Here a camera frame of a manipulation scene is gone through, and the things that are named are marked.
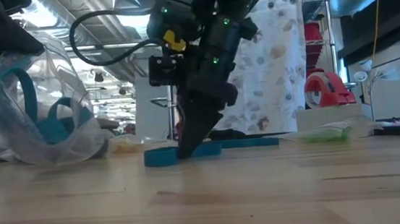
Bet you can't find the red storage bin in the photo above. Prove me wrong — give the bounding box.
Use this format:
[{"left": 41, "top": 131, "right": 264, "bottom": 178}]
[{"left": 302, "top": 21, "right": 330, "bottom": 78}]

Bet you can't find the white multi-head lamp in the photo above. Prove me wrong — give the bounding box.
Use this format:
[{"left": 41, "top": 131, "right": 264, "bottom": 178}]
[{"left": 352, "top": 56, "right": 400, "bottom": 113}]

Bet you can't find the white cardboard box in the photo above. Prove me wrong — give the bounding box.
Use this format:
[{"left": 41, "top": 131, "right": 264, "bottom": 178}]
[{"left": 295, "top": 102, "right": 375, "bottom": 135}]

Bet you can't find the grey black work glove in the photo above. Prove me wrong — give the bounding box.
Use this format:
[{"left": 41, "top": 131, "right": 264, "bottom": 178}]
[{"left": 207, "top": 126, "right": 247, "bottom": 143}]

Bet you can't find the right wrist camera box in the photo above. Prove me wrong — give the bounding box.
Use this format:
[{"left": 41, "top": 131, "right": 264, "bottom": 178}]
[{"left": 146, "top": 51, "right": 188, "bottom": 88}]

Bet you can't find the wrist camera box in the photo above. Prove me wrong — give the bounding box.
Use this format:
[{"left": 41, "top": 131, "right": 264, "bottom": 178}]
[
  {"left": 146, "top": 51, "right": 188, "bottom": 88},
  {"left": 0, "top": 0, "right": 35, "bottom": 16}
]

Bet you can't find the metal wire rack cart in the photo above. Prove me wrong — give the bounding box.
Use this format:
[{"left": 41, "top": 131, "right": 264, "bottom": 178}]
[{"left": 159, "top": 0, "right": 346, "bottom": 141}]

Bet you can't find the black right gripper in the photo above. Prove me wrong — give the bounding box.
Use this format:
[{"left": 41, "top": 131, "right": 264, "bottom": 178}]
[{"left": 166, "top": 16, "right": 270, "bottom": 161}]

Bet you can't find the green rubber band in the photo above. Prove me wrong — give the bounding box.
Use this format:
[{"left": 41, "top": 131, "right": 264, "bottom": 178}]
[{"left": 301, "top": 127, "right": 355, "bottom": 145}]

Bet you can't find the white floral cloth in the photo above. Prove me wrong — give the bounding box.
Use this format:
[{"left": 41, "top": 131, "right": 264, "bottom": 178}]
[{"left": 208, "top": 0, "right": 314, "bottom": 139}]

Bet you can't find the yellow cable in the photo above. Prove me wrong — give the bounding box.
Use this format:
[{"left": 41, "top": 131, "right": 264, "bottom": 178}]
[{"left": 367, "top": 0, "right": 389, "bottom": 62}]

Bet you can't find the red tape dispenser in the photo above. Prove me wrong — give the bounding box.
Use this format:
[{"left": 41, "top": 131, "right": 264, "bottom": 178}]
[{"left": 301, "top": 68, "right": 359, "bottom": 110}]

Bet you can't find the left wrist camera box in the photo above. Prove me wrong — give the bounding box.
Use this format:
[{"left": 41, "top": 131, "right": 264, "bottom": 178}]
[{"left": 0, "top": 0, "right": 35, "bottom": 16}]

